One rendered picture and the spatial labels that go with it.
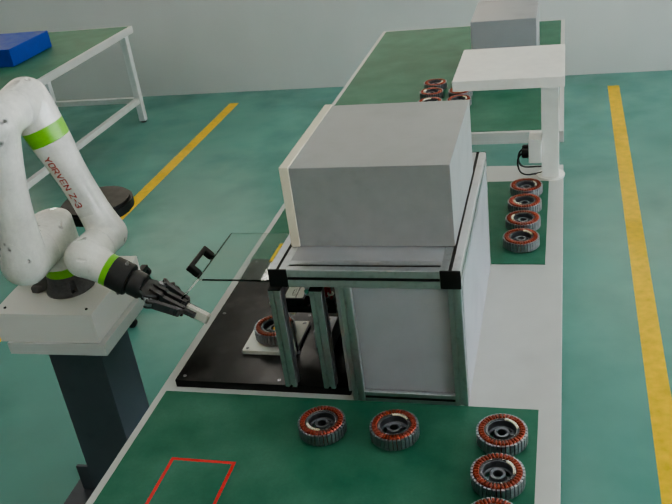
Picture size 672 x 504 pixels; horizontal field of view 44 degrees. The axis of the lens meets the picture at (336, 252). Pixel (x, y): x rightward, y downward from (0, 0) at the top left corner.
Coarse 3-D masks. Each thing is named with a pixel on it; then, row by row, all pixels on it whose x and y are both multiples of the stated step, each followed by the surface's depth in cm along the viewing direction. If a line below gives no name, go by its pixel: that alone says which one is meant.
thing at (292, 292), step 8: (288, 288) 223; (296, 288) 222; (288, 296) 219; (296, 296) 218; (304, 296) 218; (288, 304) 219; (296, 304) 218; (304, 304) 218; (336, 304) 217; (288, 312) 220; (304, 312) 219; (328, 312) 217; (336, 312) 216
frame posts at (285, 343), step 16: (272, 288) 197; (320, 288) 194; (272, 304) 198; (320, 304) 195; (288, 320) 202; (320, 320) 198; (288, 336) 202; (320, 336) 200; (288, 352) 204; (320, 352) 202; (288, 368) 208; (336, 368) 207; (288, 384) 209; (336, 384) 207
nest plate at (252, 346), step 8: (296, 328) 231; (304, 328) 230; (296, 336) 227; (304, 336) 228; (248, 344) 227; (256, 344) 226; (248, 352) 224; (256, 352) 224; (264, 352) 223; (272, 352) 222; (296, 352) 222
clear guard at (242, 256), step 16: (240, 240) 219; (256, 240) 218; (272, 240) 216; (224, 256) 212; (240, 256) 211; (256, 256) 210; (208, 272) 205; (224, 272) 204; (240, 272) 203; (256, 272) 202
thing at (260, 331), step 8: (264, 320) 230; (272, 320) 230; (256, 328) 227; (264, 328) 229; (272, 328) 228; (256, 336) 226; (264, 336) 223; (272, 336) 223; (264, 344) 224; (272, 344) 224
